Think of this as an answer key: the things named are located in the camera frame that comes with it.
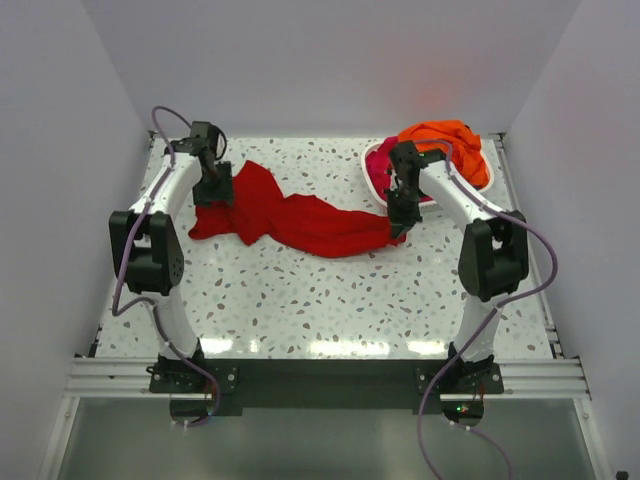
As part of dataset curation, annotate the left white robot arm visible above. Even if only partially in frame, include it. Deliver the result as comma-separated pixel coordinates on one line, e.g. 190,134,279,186
109,121,234,392

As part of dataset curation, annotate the orange t shirt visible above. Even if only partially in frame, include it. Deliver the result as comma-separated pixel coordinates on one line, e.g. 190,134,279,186
397,120,489,189

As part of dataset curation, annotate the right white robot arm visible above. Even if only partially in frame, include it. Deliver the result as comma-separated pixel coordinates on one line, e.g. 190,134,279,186
386,140,529,393

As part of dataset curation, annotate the aluminium frame rail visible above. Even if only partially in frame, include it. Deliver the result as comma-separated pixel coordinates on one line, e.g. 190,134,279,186
64,358,590,400

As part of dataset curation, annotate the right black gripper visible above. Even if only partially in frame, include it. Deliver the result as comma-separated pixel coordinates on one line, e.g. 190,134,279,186
382,186,424,241

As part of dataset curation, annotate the white laundry basket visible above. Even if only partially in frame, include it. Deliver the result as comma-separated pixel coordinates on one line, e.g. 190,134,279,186
360,137,495,210

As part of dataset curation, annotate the red t shirt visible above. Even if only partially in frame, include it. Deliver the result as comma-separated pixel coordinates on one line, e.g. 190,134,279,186
188,160,406,258

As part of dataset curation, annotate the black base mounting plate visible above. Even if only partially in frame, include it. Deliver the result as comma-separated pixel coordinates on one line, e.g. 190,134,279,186
146,358,505,419

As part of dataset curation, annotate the magenta t shirt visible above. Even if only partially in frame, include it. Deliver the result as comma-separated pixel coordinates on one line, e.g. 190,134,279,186
364,136,398,201

